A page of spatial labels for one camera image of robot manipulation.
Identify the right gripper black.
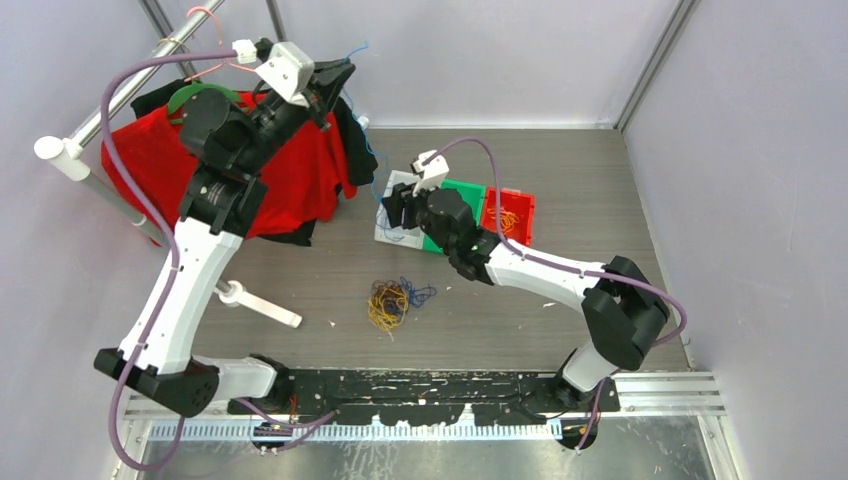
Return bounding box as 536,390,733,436
382,176,455,257

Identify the cable bundle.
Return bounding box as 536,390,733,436
367,279,412,334

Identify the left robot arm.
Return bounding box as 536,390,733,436
93,59,355,418

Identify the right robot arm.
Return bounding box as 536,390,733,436
381,183,670,411

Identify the black t-shirt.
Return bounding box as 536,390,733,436
130,78,380,248

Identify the white plastic bin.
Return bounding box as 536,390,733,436
374,170,425,250

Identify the green plastic bin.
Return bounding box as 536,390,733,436
421,179,485,253

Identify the red t-shirt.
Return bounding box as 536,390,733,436
100,91,358,240

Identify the red plastic bin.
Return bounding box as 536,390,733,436
480,186,536,246

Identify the green clothes hanger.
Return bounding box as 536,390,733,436
166,82,243,125

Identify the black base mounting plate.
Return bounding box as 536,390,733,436
254,369,621,427

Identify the white clothes rack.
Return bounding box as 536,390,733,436
33,0,304,329

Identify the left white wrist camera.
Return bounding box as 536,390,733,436
254,41,315,108

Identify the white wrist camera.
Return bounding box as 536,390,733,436
411,150,450,196
254,41,315,108

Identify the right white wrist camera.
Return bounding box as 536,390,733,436
411,150,450,196

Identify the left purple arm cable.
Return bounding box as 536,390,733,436
99,39,258,473

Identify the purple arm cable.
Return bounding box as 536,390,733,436
423,137,689,349
99,39,258,473

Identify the pink wire hanger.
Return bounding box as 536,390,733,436
184,5,266,84

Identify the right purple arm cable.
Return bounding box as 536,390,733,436
423,137,689,349

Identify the white slotted cable duct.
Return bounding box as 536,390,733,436
181,419,563,443

